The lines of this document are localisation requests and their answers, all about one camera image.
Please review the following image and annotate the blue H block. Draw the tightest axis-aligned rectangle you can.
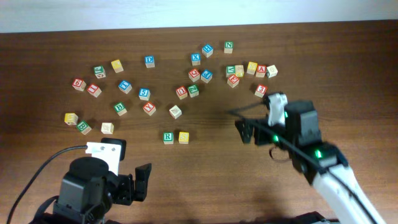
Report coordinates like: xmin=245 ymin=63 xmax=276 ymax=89
xmin=202 ymin=44 xmax=214 ymax=58

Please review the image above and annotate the blue 5 block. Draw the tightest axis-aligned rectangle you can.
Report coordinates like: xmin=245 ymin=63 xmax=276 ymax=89
xmin=139 ymin=88 xmax=150 ymax=101

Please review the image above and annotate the red 6 block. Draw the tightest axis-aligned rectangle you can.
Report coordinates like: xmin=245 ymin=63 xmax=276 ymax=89
xmin=72 ymin=78 xmax=86 ymax=91

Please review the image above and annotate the blue P block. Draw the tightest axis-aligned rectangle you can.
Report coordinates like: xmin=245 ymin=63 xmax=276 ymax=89
xmin=201 ymin=70 xmax=213 ymax=83

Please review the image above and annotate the green E block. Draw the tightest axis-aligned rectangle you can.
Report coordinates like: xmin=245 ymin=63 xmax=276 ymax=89
xmin=76 ymin=121 xmax=92 ymax=135

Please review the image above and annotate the blue X block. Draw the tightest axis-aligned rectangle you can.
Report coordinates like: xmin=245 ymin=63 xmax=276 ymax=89
xmin=190 ymin=53 xmax=201 ymax=66

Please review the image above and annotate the green R block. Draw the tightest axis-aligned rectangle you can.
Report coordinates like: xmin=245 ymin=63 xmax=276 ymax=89
xmin=163 ymin=132 xmax=174 ymax=144

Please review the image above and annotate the yellow W block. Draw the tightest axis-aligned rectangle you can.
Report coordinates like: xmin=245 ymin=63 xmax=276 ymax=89
xmin=64 ymin=113 xmax=78 ymax=126

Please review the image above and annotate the green Z block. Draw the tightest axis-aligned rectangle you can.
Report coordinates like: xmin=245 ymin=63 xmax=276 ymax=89
xmin=188 ymin=85 xmax=200 ymax=98

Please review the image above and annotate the black left camera cable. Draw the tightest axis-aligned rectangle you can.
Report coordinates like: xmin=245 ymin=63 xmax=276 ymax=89
xmin=6 ymin=144 xmax=88 ymax=224

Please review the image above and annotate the plain block yellow side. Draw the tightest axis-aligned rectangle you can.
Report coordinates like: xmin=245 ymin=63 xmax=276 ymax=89
xmin=234 ymin=65 xmax=244 ymax=77

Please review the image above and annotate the green V block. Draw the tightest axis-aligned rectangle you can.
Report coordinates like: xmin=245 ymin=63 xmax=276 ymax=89
xmin=226 ymin=65 xmax=236 ymax=77

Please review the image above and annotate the red U block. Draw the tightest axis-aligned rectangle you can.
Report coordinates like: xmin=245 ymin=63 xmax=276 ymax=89
xmin=176 ymin=86 xmax=188 ymax=100

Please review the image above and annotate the yellow S block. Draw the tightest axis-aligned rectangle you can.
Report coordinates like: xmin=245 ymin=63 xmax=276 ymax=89
xmin=178 ymin=131 xmax=190 ymax=144

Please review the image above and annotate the plain block green side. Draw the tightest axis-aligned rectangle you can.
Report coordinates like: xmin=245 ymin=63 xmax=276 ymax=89
xmin=266 ymin=65 xmax=278 ymax=78

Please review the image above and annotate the plain leaf block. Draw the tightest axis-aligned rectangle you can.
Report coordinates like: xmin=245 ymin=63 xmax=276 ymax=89
xmin=169 ymin=105 xmax=182 ymax=119

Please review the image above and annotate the green N block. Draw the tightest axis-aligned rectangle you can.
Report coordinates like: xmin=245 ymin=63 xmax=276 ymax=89
xmin=224 ymin=41 xmax=234 ymax=54

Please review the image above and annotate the plain picture block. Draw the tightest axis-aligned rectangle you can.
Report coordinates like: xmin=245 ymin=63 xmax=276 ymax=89
xmin=101 ymin=123 xmax=114 ymax=134

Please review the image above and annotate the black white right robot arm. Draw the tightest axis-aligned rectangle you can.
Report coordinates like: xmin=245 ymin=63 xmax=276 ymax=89
xmin=229 ymin=100 xmax=384 ymax=223

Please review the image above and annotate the red Y block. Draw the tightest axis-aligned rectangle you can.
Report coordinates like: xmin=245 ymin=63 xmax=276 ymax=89
xmin=142 ymin=101 xmax=156 ymax=116

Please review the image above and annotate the red E block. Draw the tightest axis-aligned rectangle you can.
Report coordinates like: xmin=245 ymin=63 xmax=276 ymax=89
xmin=227 ymin=75 xmax=239 ymax=88

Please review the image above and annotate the red I block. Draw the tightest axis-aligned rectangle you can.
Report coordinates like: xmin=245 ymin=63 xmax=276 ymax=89
xmin=87 ymin=84 xmax=102 ymax=98

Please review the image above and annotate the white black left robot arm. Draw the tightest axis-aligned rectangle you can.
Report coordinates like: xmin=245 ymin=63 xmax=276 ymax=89
xmin=32 ymin=157 xmax=152 ymax=224

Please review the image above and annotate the red A block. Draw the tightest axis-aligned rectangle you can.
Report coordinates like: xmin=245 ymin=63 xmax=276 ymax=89
xmin=255 ymin=65 xmax=267 ymax=78

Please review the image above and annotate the green B block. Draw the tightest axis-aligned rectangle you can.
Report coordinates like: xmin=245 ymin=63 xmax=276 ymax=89
xmin=113 ymin=102 xmax=127 ymax=116

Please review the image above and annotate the black camera cable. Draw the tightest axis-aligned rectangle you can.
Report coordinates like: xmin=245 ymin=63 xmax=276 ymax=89
xmin=228 ymin=102 xmax=379 ymax=224
xmin=6 ymin=144 xmax=88 ymax=224

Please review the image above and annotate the red 3 block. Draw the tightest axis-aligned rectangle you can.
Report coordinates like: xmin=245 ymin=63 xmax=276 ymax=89
xmin=254 ymin=84 xmax=267 ymax=98

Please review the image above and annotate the blue T block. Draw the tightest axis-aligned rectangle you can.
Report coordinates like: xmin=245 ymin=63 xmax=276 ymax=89
xmin=118 ymin=80 xmax=132 ymax=94

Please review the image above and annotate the blue D block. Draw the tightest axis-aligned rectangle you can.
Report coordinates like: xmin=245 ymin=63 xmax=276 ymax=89
xmin=144 ymin=55 xmax=155 ymax=68

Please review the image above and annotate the black right camera cable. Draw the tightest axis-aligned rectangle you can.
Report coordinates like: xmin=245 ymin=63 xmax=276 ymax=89
xmin=228 ymin=102 xmax=379 ymax=224

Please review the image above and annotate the red Q block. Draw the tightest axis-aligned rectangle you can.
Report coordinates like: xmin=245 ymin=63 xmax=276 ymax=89
xmin=188 ymin=68 xmax=201 ymax=82

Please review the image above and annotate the yellow top block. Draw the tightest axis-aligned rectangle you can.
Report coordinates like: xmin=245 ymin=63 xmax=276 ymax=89
xmin=111 ymin=59 xmax=124 ymax=73

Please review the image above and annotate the green block with picture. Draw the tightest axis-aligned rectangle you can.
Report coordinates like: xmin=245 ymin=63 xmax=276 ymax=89
xmin=93 ymin=65 xmax=106 ymax=79

